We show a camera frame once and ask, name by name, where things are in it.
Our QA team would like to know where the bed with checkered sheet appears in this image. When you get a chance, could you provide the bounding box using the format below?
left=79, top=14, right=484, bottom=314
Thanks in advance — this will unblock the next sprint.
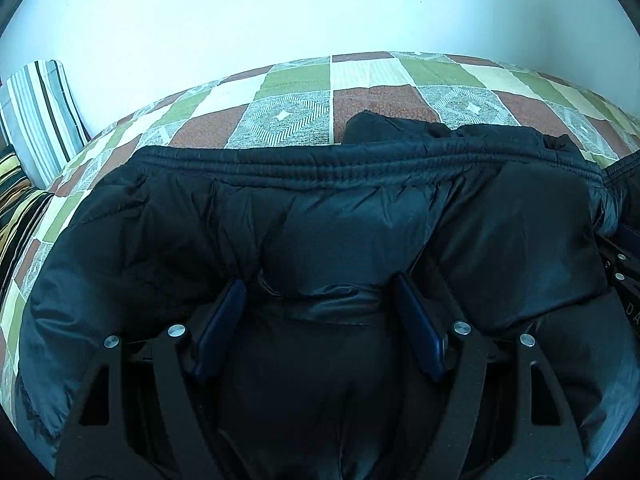
left=0, top=51, right=640, bottom=411

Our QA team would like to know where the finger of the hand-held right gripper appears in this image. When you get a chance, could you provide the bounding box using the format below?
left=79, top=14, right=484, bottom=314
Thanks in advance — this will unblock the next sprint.
left=597, top=224, right=640, bottom=292

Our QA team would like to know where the yellow black striped pillow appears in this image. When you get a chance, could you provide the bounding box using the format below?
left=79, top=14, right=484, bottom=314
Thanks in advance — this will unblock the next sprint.
left=0, top=144, right=57, bottom=306

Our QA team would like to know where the grey striped headboard cushion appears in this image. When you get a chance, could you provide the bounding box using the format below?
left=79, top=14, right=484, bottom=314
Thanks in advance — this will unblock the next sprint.
left=0, top=60, right=92, bottom=188

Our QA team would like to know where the black puffer jacket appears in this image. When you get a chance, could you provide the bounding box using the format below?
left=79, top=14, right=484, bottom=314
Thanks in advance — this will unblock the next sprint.
left=15, top=110, right=640, bottom=480

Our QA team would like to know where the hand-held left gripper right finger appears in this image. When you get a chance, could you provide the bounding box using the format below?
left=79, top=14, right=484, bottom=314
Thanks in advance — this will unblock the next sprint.
left=392, top=274, right=589, bottom=480

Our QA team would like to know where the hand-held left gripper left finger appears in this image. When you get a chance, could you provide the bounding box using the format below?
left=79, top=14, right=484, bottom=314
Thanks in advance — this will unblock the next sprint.
left=55, top=279, right=247, bottom=480

